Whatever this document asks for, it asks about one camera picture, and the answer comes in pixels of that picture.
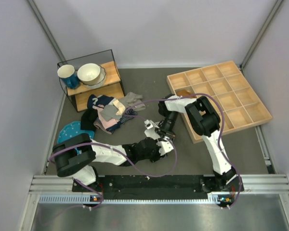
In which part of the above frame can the aluminium frame rail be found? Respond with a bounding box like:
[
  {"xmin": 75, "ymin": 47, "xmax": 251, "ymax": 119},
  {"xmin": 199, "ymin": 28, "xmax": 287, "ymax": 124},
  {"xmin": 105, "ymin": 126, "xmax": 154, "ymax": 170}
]
[{"xmin": 21, "ymin": 174, "xmax": 289, "ymax": 231}]

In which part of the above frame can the navy blue underwear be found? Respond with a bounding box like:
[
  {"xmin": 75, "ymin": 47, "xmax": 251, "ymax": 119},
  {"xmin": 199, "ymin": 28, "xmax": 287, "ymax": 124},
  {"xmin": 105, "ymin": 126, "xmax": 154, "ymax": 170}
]
[{"xmin": 87, "ymin": 94, "xmax": 116, "ymax": 109}]

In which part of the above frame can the brown rolled underwear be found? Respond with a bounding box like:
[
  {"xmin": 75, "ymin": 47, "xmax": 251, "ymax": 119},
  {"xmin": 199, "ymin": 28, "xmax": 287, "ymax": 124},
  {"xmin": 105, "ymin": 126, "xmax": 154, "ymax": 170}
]
[{"xmin": 176, "ymin": 89, "xmax": 196, "ymax": 99}]

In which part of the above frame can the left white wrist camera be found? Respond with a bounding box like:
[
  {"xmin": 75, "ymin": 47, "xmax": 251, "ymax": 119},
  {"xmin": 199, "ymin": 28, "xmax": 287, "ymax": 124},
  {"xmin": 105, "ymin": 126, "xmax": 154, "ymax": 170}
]
[{"xmin": 157, "ymin": 140, "xmax": 174, "ymax": 156}]

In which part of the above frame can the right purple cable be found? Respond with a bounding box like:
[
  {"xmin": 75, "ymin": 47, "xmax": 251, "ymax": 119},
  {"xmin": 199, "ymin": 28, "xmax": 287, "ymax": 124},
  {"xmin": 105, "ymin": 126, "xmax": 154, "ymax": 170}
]
[{"xmin": 124, "ymin": 93, "xmax": 243, "ymax": 209}]

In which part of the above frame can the wooden compartment tray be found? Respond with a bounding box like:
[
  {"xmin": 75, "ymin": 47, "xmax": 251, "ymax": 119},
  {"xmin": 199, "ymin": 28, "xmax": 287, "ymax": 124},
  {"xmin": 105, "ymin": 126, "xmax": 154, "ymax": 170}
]
[{"xmin": 167, "ymin": 61, "xmax": 273, "ymax": 135}]

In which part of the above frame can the taupe grey underwear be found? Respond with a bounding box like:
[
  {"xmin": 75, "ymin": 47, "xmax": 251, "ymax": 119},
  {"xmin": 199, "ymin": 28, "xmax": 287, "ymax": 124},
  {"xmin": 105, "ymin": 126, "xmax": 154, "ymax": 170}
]
[{"xmin": 119, "ymin": 92, "xmax": 146, "ymax": 111}]

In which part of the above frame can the blue white mug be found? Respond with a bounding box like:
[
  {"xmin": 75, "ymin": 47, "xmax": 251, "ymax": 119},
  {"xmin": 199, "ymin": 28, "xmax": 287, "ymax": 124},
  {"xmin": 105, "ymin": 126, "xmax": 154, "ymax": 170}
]
[{"xmin": 57, "ymin": 64, "xmax": 80, "ymax": 89}]

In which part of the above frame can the teal polka dot plate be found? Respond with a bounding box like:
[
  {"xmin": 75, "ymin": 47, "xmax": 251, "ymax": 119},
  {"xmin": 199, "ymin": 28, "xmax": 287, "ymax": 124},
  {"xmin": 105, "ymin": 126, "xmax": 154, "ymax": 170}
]
[{"xmin": 57, "ymin": 121, "xmax": 94, "ymax": 143}]

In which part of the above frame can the cream underwear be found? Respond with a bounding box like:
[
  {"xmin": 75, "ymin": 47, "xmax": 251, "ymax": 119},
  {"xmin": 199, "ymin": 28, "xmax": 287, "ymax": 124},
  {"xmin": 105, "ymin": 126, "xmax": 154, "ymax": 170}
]
[{"xmin": 113, "ymin": 99, "xmax": 126, "ymax": 115}]

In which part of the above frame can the navy striped underwear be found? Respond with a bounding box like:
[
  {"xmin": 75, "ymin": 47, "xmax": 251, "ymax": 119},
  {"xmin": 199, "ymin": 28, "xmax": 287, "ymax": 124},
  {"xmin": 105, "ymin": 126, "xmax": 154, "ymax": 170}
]
[{"xmin": 94, "ymin": 109, "xmax": 138, "ymax": 134}]

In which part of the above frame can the white ceramic bowl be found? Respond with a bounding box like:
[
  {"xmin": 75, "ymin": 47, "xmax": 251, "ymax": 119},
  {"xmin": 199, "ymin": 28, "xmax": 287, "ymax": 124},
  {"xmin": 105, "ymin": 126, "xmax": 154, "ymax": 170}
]
[{"xmin": 77, "ymin": 63, "xmax": 101, "ymax": 86}]

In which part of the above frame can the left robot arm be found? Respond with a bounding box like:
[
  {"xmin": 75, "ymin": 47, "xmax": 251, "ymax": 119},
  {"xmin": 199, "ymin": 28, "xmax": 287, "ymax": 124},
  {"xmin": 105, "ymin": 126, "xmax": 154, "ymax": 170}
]
[{"xmin": 53, "ymin": 133, "xmax": 173, "ymax": 191}]

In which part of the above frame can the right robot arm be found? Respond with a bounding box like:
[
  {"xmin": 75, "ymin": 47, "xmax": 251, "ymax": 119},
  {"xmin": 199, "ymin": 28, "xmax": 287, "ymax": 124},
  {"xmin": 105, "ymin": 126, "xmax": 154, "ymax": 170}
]
[{"xmin": 157, "ymin": 94, "xmax": 242, "ymax": 191}]

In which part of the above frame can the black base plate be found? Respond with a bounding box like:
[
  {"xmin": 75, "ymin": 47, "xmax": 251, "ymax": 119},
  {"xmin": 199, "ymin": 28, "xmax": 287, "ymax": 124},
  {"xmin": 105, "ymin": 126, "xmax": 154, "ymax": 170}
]
[{"xmin": 72, "ymin": 174, "xmax": 245, "ymax": 200}]

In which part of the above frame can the white scalloped bowl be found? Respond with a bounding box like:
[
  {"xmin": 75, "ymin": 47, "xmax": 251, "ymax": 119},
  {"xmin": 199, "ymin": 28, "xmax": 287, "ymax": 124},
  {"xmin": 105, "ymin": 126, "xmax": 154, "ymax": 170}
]
[{"xmin": 86, "ymin": 66, "xmax": 106, "ymax": 89}]

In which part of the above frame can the black wire wooden shelf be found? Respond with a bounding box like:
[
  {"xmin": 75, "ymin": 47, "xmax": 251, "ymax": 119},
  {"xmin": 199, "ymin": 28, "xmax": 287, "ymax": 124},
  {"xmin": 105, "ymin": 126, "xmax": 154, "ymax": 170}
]
[{"xmin": 57, "ymin": 50, "xmax": 124, "ymax": 112}]

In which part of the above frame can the black underwear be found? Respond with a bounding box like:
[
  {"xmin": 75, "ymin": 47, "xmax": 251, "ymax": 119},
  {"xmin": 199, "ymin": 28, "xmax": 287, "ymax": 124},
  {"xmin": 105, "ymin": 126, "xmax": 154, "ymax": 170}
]
[{"xmin": 80, "ymin": 108, "xmax": 98, "ymax": 131}]

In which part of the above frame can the pink underwear navy trim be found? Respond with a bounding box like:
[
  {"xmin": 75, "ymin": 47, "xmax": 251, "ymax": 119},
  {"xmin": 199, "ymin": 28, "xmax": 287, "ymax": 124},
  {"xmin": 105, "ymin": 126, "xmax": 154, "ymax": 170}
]
[{"xmin": 97, "ymin": 108, "xmax": 120, "ymax": 129}]

